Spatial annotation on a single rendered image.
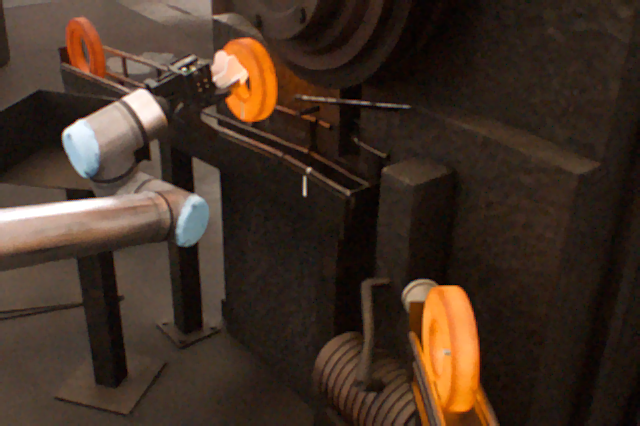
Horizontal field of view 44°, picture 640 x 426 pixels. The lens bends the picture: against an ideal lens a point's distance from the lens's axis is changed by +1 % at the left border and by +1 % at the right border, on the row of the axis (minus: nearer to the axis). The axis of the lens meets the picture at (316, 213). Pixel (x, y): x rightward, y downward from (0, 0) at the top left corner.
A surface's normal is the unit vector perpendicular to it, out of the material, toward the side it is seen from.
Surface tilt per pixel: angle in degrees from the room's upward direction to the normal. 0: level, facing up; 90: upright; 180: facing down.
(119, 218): 61
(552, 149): 0
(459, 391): 91
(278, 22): 90
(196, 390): 0
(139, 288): 0
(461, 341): 45
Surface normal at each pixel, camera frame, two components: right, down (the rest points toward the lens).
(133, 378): 0.02, -0.87
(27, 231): 0.82, -0.26
